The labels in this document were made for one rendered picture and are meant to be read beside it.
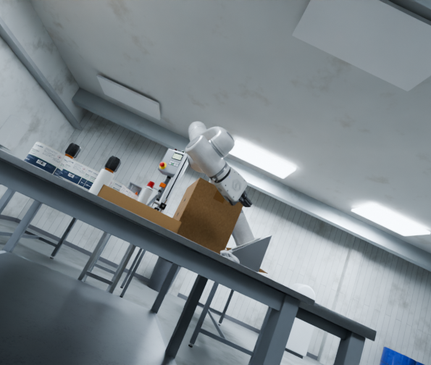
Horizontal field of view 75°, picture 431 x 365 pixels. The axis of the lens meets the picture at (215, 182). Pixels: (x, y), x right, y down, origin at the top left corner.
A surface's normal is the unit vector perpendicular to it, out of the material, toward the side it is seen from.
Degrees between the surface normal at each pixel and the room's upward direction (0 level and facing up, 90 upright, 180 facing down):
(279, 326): 90
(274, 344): 90
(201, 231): 90
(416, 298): 90
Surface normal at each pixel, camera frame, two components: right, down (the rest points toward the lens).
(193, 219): 0.28, -0.17
